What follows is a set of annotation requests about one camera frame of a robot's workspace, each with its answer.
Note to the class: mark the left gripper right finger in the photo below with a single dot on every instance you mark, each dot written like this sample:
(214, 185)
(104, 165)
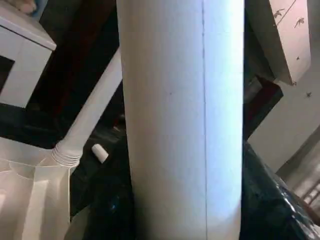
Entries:
(270, 212)

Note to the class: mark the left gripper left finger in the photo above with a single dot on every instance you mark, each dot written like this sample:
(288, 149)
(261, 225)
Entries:
(112, 220)

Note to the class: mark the white plastic table top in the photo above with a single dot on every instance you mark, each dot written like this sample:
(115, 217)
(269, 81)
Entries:
(32, 195)

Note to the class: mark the white plastic table leg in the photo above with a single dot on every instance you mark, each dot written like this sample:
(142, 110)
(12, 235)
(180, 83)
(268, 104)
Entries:
(100, 153)
(92, 105)
(180, 112)

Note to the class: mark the dark tall cabinet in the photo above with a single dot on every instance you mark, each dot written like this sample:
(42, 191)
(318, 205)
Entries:
(75, 50)

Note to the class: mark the white display cabinet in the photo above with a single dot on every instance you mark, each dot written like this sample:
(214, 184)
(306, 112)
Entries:
(27, 62)

